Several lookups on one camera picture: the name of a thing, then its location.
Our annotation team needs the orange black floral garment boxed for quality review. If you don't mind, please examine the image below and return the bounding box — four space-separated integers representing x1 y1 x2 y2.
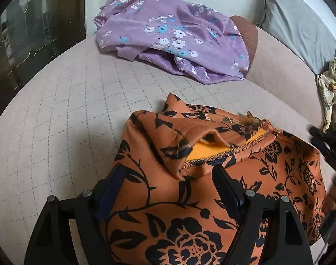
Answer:
101 94 326 264

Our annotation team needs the person's right hand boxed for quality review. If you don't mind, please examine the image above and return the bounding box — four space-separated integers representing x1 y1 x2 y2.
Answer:
322 183 336 214

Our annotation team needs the cream floral crumpled cloth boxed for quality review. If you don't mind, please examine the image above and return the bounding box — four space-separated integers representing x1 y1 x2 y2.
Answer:
316 57 336 133

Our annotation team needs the grey pillow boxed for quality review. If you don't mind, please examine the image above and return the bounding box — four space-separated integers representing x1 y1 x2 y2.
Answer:
259 0 336 74

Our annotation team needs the purple floral garment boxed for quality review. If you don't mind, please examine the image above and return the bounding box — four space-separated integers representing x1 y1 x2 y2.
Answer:
94 0 250 85

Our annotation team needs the dark wooden glass door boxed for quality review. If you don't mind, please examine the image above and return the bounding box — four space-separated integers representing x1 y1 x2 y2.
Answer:
0 0 86 116

